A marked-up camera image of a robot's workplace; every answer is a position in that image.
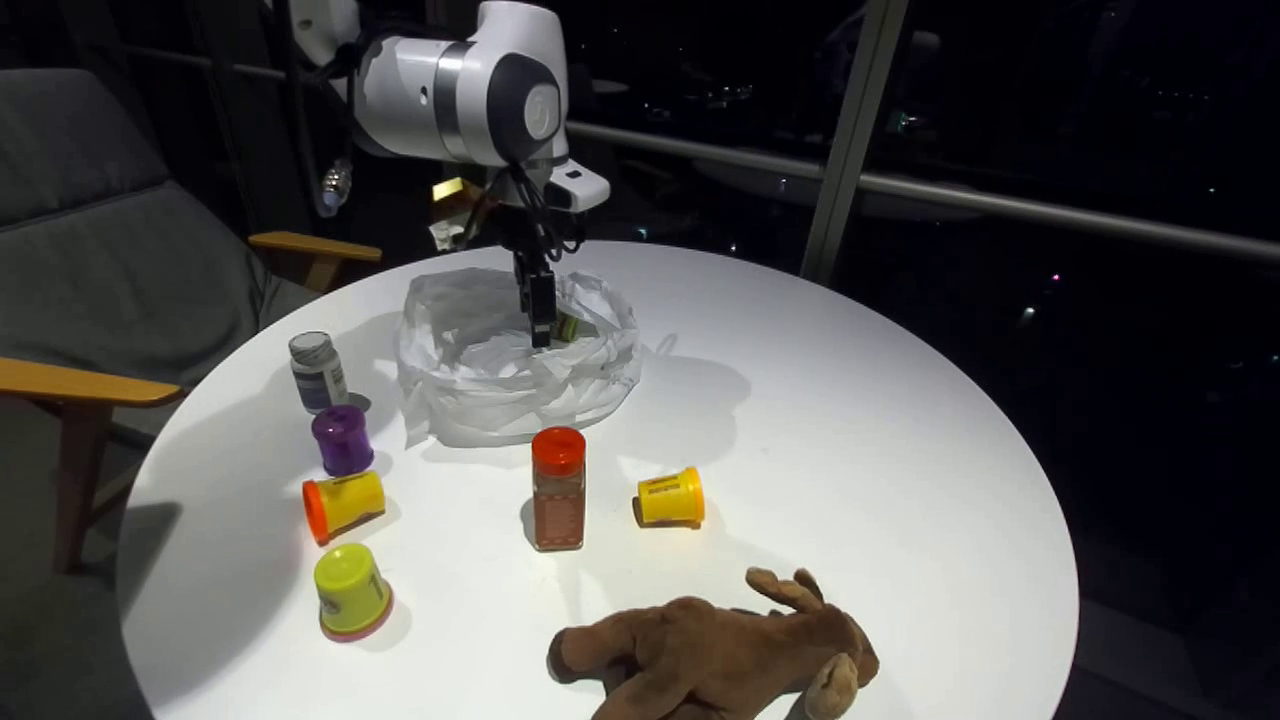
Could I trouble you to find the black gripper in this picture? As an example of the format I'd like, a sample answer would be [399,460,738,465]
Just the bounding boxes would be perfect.
[496,196,573,351]

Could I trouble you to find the red-lid spice jar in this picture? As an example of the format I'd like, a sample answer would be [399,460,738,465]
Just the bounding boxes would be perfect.
[527,423,594,555]

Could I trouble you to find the small yellow container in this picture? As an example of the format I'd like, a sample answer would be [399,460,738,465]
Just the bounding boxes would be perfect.
[630,465,708,530]

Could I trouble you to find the small purple container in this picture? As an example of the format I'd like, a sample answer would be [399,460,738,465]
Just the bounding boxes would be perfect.
[310,399,379,478]

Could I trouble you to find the orange-lid yellow container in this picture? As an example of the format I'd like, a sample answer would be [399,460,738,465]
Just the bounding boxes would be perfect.
[301,466,391,547]

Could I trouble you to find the yellow-green lid container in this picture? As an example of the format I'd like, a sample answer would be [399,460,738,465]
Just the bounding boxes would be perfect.
[310,539,399,643]

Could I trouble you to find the brown deer plush toy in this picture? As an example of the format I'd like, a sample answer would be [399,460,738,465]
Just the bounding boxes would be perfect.
[545,562,885,720]

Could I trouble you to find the white plastic bag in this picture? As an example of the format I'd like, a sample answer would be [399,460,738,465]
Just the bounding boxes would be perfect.
[397,263,643,450]

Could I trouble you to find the grey armchair wooden armrests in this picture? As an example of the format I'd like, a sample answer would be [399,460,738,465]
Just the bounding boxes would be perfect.
[0,64,391,720]

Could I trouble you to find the metal window railing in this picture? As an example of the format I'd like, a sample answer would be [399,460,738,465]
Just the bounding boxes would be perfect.
[573,117,1280,263]

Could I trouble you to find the grey window frame post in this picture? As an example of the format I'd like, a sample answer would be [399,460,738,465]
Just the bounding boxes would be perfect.
[798,0,914,286]

